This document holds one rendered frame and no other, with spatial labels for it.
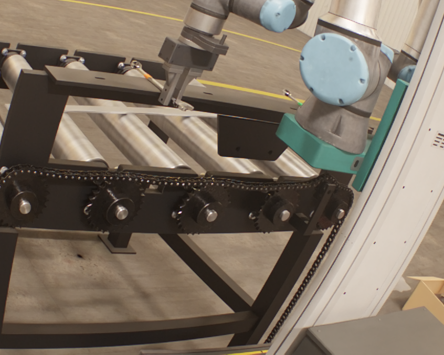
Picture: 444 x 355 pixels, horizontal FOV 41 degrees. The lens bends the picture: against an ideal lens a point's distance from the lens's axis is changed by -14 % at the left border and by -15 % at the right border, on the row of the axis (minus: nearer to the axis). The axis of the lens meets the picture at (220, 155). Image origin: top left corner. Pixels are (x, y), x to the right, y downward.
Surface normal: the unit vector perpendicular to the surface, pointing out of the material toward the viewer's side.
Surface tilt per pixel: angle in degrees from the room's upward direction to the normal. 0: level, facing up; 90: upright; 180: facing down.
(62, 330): 0
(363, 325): 0
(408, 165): 90
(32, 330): 0
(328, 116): 70
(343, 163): 90
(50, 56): 90
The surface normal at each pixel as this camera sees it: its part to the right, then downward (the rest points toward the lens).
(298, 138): -0.79, -0.12
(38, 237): 0.38, -0.87
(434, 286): 0.37, 0.46
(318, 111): -0.54, -0.34
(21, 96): 0.57, 0.49
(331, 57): -0.43, 0.23
